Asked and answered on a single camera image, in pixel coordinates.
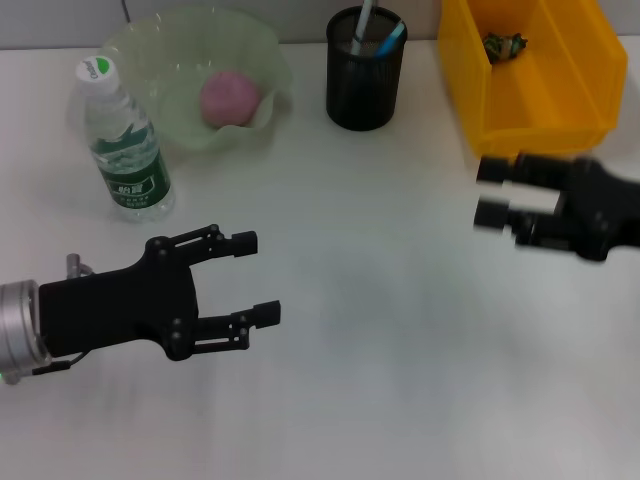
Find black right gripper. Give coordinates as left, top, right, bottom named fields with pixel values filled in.
left=472, top=152, right=640, bottom=263

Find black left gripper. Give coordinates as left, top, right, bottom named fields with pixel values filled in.
left=38, top=224, right=283, bottom=362

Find green plastic wrapper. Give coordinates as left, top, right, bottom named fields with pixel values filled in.
left=481, top=30, right=530, bottom=65

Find pink peach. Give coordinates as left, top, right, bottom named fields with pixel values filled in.
left=200, top=70, right=262, bottom=128

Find clear bottle with green label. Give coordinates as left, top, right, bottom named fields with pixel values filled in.
left=68, top=49, right=177, bottom=225

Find blue and teal scissors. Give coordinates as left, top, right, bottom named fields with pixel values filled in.
left=374, top=19, right=407, bottom=59

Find silver pen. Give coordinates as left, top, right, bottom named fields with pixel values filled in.
left=349, top=0, right=378, bottom=57

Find black mesh pen holder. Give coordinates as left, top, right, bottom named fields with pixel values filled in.
left=326, top=5, right=409, bottom=133

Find translucent green fruit bowl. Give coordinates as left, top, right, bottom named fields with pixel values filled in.
left=102, top=6, right=295, bottom=161

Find yellow plastic bin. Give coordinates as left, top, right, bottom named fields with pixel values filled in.
left=438, top=0, right=629, bottom=162

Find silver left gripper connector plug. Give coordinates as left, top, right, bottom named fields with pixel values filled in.
left=65, top=253, right=96, bottom=278

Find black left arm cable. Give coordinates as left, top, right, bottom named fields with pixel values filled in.
left=30, top=349, right=90, bottom=377

